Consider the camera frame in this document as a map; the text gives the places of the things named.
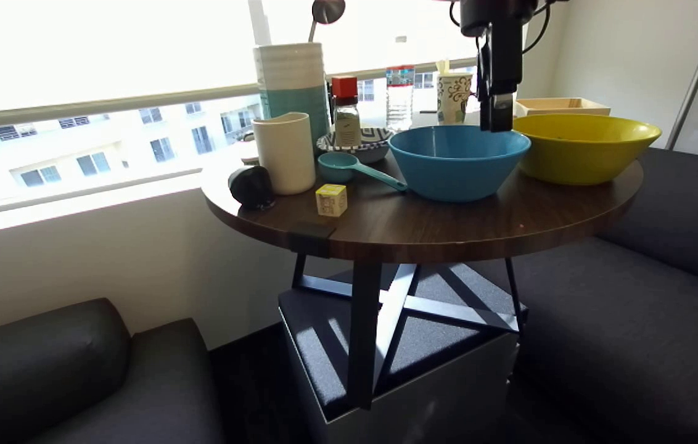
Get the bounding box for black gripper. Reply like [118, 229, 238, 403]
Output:
[478, 21, 527, 134]

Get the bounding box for patterned paper cup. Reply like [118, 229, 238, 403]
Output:
[433, 58, 475, 129]

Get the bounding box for white roller blind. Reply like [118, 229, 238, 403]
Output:
[258, 0, 523, 84]
[0, 0, 262, 134]

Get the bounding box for clear plastic bottle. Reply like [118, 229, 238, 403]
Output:
[384, 64, 417, 134]

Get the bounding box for yellow plastic bowl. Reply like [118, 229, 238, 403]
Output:
[513, 112, 663, 189]

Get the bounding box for patterned shallow dish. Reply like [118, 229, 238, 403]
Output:
[314, 127, 395, 165]

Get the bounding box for metal ladle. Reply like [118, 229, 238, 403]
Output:
[306, 0, 347, 45]

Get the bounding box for dark grey sofa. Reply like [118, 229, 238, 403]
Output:
[510, 145, 698, 444]

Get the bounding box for black metal table frame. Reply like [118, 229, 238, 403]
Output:
[288, 253, 527, 412]

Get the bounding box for white and teal canister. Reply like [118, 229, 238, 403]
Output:
[251, 43, 331, 159]

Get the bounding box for teal measuring scoop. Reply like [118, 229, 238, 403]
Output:
[316, 152, 409, 196]

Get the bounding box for grey ottoman box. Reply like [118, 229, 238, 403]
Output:
[274, 263, 523, 444]

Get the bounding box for cream cylindrical cup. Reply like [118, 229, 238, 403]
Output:
[251, 112, 317, 198]

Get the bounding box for glass jar with red lid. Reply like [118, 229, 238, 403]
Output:
[327, 74, 365, 149]

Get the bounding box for yellow cube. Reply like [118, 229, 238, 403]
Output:
[314, 184, 351, 221]

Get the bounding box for black round object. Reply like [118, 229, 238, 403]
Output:
[226, 164, 278, 209]

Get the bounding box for blue plastic bowl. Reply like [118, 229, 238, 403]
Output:
[384, 124, 532, 206]

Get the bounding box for light wooden box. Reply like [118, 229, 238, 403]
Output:
[515, 97, 613, 122]

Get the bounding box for black leather armchair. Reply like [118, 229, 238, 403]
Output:
[0, 297, 226, 444]

